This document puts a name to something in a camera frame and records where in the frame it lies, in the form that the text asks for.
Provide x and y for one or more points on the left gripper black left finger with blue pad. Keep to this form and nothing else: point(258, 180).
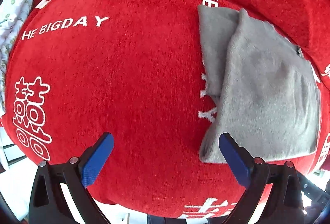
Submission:
point(47, 201)

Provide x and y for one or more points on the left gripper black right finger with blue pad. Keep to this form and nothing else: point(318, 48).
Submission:
point(284, 204)

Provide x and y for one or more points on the grey knit sweater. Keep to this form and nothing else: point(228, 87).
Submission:
point(264, 90)

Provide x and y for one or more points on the person's legs in jeans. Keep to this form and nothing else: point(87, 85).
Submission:
point(162, 220)

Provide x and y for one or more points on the red blanket with white characters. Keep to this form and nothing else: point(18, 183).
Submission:
point(134, 68)

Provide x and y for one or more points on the white floral pillow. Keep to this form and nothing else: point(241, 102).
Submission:
point(13, 15)

